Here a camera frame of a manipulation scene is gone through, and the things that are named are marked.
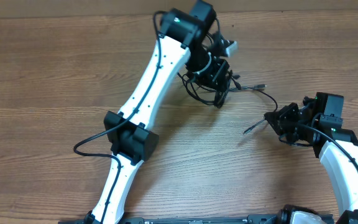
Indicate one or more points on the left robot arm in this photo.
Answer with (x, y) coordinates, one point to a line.
(182, 41)

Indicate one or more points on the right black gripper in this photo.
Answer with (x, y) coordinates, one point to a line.
(276, 121)

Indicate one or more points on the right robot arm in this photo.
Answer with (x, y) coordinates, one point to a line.
(318, 124)

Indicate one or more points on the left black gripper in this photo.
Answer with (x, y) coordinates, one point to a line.
(217, 75)

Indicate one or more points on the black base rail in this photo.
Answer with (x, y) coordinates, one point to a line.
(258, 219)

